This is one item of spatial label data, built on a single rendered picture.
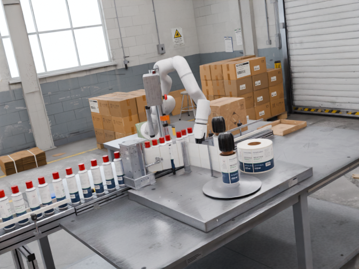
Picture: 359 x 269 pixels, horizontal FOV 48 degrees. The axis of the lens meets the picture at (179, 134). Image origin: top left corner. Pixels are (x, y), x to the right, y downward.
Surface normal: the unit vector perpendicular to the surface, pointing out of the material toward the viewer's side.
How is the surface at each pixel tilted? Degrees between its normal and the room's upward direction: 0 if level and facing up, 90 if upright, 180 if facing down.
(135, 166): 90
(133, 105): 90
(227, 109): 90
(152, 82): 90
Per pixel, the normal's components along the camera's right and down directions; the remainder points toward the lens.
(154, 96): 0.05, 0.23
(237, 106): 0.65, 0.09
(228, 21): -0.81, 0.25
